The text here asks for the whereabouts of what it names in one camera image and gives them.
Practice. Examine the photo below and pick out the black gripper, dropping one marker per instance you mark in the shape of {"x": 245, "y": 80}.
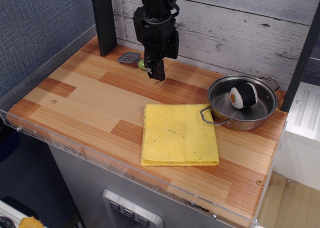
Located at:
{"x": 160, "y": 39}

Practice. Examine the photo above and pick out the grey spatula with green handle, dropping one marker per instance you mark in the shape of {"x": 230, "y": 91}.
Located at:
{"x": 132, "y": 57}

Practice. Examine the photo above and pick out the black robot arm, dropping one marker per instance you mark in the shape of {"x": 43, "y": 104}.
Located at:
{"x": 160, "y": 9}

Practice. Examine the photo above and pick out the yellow folded cloth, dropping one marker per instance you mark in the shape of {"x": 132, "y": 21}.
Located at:
{"x": 178, "y": 135}

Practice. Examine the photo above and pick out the stainless steel pan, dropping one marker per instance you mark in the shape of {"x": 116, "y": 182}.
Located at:
{"x": 222, "y": 112}

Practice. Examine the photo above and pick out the plush sushi roll toy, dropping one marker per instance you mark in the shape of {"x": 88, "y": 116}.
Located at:
{"x": 243, "y": 96}

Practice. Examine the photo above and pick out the silver toy fridge front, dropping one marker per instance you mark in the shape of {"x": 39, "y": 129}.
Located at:
{"x": 112, "y": 194}

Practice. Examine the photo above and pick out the white toy appliance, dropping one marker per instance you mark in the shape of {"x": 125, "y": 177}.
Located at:
{"x": 298, "y": 155}

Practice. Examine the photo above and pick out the yellow object at corner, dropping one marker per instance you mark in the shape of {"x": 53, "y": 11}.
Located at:
{"x": 30, "y": 222}

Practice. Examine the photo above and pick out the dark grey vertical post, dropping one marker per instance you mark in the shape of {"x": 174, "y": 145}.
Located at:
{"x": 105, "y": 26}

